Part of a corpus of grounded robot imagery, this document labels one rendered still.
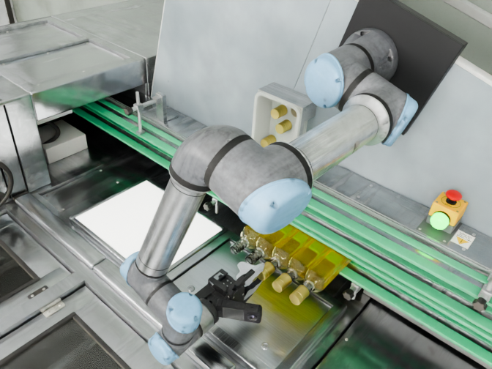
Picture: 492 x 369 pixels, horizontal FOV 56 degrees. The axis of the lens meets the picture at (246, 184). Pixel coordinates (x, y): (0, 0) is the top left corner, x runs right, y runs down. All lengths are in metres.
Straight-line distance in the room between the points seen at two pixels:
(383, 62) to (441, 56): 0.13
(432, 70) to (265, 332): 0.79
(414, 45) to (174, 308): 0.82
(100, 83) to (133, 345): 0.99
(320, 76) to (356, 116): 0.17
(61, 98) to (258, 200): 1.18
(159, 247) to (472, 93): 0.80
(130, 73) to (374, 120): 1.18
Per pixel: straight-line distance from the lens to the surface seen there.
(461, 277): 1.24
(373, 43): 1.20
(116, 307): 1.41
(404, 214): 1.32
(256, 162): 0.74
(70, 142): 2.03
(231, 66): 1.61
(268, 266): 1.27
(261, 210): 0.72
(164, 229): 0.93
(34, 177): 1.86
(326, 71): 1.07
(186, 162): 0.81
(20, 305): 1.49
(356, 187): 1.37
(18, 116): 1.74
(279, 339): 1.31
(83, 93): 1.83
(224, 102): 1.69
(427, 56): 1.20
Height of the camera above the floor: 1.87
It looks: 39 degrees down
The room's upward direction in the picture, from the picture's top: 123 degrees counter-clockwise
